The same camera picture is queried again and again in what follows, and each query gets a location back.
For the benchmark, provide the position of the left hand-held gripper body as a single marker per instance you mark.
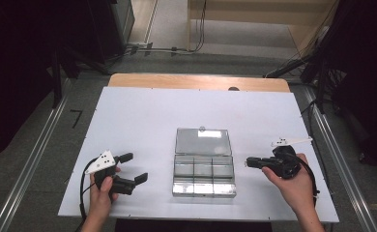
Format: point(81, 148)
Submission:
point(102, 162)

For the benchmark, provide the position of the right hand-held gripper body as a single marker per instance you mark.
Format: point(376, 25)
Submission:
point(284, 162)

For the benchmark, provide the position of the clear plastic compartment box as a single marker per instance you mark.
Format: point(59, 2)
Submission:
point(203, 174)

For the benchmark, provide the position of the person's right hand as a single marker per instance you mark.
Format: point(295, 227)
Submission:
point(296, 191)

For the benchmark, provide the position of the person's left hand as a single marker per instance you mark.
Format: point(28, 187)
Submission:
point(99, 203)

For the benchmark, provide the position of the white board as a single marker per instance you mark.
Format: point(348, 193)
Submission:
point(177, 106)

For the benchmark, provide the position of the dark round table grommet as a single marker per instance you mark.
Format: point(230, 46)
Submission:
point(233, 89)

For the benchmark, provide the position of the black metal stand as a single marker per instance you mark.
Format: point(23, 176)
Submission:
point(57, 80)
point(320, 90)

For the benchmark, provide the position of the wooden table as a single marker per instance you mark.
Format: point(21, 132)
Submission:
point(177, 81)

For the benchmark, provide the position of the black curtain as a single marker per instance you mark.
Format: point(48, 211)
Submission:
point(367, 80)
point(15, 64)

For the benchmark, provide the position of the grey cabinet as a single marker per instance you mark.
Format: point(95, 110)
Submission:
point(125, 19)

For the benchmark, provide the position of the metal floor rail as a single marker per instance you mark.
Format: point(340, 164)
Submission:
point(355, 193)
point(32, 161)

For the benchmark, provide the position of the light wooden shelf frame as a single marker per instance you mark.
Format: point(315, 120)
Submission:
point(247, 9)

